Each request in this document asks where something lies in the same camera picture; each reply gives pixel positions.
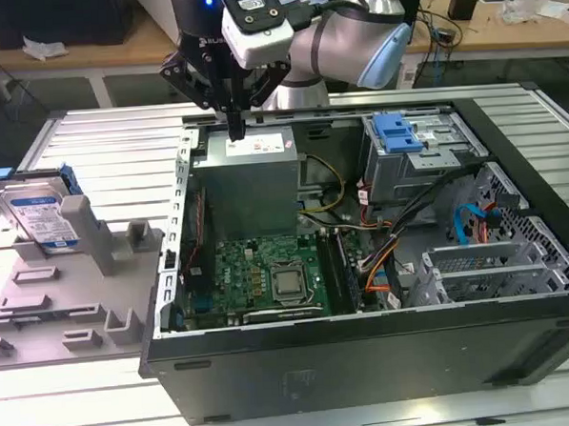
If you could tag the metal disk bay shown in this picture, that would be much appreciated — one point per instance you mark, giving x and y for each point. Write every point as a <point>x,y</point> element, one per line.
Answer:
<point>488,273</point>

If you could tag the wooden desk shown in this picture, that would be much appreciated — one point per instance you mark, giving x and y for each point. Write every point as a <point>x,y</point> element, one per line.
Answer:
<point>494,35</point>
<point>114,55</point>

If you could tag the white flat packet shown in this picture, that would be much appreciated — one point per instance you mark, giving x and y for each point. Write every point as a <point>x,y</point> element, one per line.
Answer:
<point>562,12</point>

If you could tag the small dark box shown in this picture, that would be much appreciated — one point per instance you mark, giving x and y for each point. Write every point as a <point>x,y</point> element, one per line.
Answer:
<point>462,5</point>

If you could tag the black speaker box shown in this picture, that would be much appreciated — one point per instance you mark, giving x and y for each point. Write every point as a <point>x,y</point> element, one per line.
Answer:
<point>412,6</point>

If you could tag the grey power supply unit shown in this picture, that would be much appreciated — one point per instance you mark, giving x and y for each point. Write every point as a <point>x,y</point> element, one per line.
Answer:
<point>250,191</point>

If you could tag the large black box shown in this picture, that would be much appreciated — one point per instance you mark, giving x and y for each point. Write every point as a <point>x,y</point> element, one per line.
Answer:
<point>64,19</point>

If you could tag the dark RAM stick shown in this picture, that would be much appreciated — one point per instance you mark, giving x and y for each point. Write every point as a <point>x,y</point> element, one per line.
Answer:
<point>34,318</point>

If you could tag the crumpled white tissue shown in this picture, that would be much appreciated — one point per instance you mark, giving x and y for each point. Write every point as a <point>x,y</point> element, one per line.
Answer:
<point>44,48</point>

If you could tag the metal drive cage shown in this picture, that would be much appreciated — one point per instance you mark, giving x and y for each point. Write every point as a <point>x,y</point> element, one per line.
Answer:
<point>407,178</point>

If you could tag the green motherboard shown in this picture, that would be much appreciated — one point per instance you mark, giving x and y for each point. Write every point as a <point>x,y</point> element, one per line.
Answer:
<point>239,268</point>

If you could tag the grey parts rack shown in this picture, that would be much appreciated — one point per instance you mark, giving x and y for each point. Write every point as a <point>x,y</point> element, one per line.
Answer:
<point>78,281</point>

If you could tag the blue drive latch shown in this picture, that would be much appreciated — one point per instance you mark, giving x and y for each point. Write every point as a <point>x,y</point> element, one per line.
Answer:
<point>397,135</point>

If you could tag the silver CPU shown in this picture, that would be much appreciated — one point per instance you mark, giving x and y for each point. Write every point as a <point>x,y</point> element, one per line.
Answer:
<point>288,282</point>

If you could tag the black PC case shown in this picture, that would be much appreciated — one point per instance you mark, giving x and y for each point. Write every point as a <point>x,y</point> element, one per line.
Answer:
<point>368,361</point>

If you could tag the black RAM slot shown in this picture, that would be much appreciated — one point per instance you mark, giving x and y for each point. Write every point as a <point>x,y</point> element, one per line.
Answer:
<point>329,272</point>

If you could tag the hard disk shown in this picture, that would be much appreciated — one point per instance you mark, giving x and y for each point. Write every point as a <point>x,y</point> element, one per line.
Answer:
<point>37,221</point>

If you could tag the clear plastic bags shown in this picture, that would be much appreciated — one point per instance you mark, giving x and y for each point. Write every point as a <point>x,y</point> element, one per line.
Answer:
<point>522,9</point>

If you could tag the black power adapter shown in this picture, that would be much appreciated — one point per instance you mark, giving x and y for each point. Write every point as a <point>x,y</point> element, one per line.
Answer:
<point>444,35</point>

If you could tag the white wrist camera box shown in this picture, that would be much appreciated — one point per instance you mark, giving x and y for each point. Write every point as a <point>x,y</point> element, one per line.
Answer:
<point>261,42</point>

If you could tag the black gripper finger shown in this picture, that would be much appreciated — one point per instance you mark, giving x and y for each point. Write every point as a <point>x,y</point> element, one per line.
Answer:
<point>182,73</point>
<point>266,85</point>

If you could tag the black graphics card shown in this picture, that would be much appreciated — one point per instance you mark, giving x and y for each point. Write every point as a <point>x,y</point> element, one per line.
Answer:
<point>285,315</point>

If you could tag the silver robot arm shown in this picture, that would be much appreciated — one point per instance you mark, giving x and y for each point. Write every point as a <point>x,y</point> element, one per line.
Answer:
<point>342,38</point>

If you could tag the RAM stick with blue label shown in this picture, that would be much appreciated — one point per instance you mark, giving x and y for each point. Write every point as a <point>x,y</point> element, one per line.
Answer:
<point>349,271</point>

